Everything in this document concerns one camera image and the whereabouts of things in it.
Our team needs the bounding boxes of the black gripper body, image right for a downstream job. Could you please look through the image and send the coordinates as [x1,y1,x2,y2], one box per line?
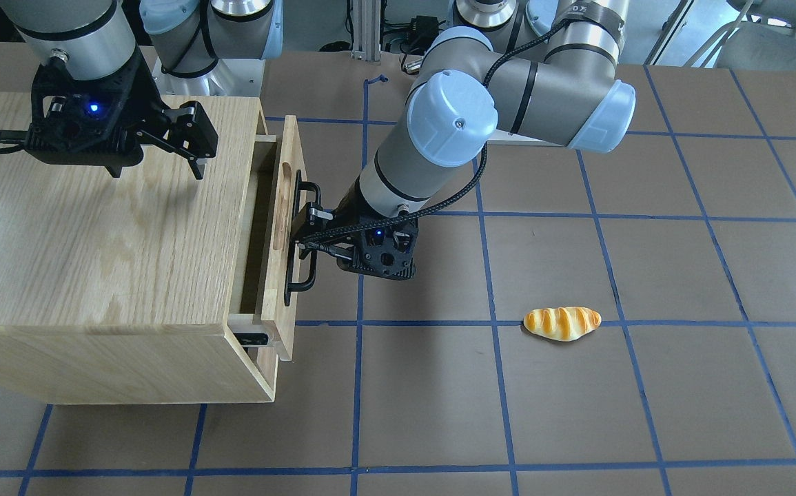
[329,181,418,280]

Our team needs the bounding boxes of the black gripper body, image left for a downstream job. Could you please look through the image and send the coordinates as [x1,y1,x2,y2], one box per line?
[25,48,170,167]

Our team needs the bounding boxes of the black metal drawer handle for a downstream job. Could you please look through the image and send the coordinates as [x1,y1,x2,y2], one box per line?
[284,172,329,307]

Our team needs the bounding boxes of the wooden drawer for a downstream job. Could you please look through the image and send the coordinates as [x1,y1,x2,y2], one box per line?
[227,115,305,361]

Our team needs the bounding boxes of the light wooden drawer cabinet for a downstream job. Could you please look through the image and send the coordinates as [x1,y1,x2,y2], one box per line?
[0,96,301,404]

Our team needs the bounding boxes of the silver cylindrical connector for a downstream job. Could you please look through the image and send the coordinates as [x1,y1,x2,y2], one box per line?
[401,56,424,76]

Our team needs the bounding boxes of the toy bread loaf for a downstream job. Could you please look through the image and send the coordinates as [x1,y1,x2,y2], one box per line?
[522,307,602,342]

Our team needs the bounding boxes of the grey chair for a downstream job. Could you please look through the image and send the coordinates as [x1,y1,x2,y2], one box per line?
[684,1,796,70]

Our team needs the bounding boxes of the black power adapter with cables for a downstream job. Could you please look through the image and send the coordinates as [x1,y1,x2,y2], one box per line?
[381,15,446,54]

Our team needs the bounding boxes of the aluminium profile post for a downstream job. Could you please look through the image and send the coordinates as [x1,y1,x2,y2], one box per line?
[349,0,382,65]

